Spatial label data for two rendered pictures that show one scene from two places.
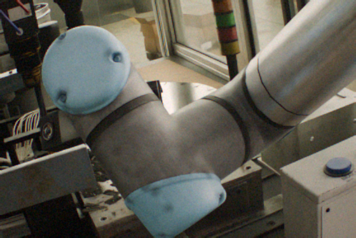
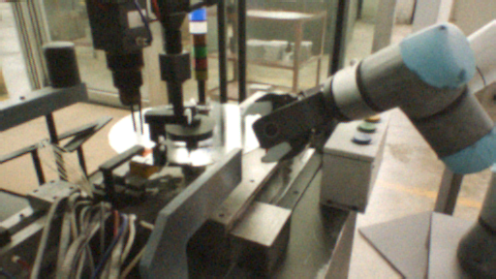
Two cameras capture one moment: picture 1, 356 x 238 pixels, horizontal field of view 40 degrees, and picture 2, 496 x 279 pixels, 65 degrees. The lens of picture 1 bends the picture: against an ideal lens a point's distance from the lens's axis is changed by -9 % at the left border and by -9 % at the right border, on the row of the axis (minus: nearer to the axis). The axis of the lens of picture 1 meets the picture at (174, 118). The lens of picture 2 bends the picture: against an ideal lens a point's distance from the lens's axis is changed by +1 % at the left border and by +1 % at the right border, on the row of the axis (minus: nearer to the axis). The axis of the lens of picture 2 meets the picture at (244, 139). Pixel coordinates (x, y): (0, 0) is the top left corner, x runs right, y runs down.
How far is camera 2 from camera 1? 61 cm
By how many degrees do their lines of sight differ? 43
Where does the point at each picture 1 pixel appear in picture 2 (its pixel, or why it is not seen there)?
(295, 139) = not seen: hidden behind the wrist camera
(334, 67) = not seen: outside the picture
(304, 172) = (343, 145)
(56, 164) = (228, 167)
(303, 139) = not seen: hidden behind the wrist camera
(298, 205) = (345, 169)
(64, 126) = (291, 122)
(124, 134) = (472, 101)
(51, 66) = (451, 50)
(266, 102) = (476, 79)
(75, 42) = (453, 34)
